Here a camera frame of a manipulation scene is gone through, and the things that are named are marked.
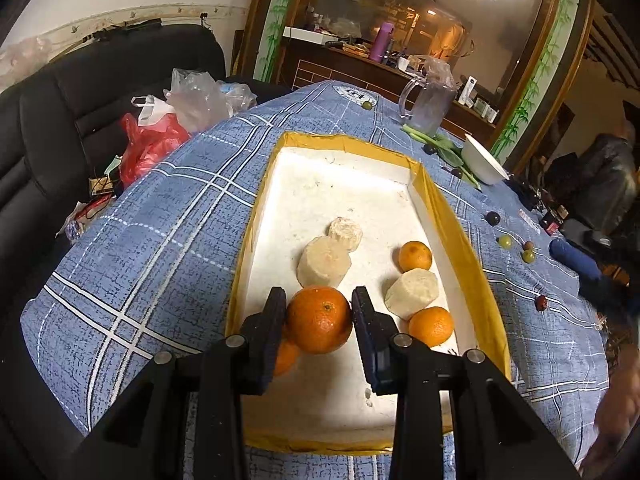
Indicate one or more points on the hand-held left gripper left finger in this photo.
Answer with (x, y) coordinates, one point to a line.
(267, 340)

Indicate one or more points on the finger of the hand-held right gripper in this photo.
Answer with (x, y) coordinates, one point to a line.
(575, 260)

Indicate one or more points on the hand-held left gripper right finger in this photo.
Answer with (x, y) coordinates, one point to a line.
(367, 332)

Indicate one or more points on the orange mandarin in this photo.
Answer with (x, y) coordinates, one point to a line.
(415, 256)
(287, 357)
(320, 319)
(431, 326)

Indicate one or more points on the large peeled sugarcane piece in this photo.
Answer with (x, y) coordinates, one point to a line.
(412, 294)
(324, 262)

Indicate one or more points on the small peeled sugarcane piece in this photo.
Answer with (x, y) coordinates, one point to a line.
(345, 232)

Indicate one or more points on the white foam box gold tape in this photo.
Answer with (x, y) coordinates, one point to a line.
(340, 185)

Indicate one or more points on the person's right forearm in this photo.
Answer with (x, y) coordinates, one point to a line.
(617, 410)

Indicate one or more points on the black box red label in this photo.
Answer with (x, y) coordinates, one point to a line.
(551, 222)

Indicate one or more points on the green plum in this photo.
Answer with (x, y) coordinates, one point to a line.
(505, 241)
(528, 257)

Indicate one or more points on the red jujube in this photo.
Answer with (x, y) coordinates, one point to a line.
(541, 302)

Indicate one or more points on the white paper label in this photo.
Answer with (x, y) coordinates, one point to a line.
(530, 221)

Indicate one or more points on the dark purple plum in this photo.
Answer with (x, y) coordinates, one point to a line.
(492, 218)

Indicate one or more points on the blue plaid tablecloth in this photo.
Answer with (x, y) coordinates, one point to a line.
(175, 260)

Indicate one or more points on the white bowl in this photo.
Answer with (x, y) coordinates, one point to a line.
(482, 162)

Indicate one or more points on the small dark plum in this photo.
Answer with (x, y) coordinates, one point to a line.
(429, 149)
(456, 172)

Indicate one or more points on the leafy green vegetable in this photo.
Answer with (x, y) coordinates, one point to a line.
(442, 150)

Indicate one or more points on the small white boxes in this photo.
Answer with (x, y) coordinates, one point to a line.
(485, 109)

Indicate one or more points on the white tube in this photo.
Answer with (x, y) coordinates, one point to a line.
(468, 92)

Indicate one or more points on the clear plastic pitcher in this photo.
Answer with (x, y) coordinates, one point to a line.
(430, 102)

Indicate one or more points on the small printed packet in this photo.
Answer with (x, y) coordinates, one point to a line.
(75, 222)

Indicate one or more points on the red plastic bag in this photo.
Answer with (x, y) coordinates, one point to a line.
(147, 147)

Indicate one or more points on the crumpled plastic bag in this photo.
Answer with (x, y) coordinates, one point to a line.
(437, 67)

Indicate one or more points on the clear plastic bag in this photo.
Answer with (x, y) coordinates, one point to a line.
(197, 97)

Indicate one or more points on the white plastic bag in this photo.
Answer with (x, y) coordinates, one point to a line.
(150, 110)

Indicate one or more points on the wooden cabinet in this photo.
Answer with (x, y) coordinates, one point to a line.
(330, 67)

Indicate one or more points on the purple lid bottle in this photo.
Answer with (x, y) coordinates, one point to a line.
(381, 42)

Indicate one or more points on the black sofa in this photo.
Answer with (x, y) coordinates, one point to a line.
(125, 75)

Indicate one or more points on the flat white box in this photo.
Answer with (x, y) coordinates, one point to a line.
(305, 34)

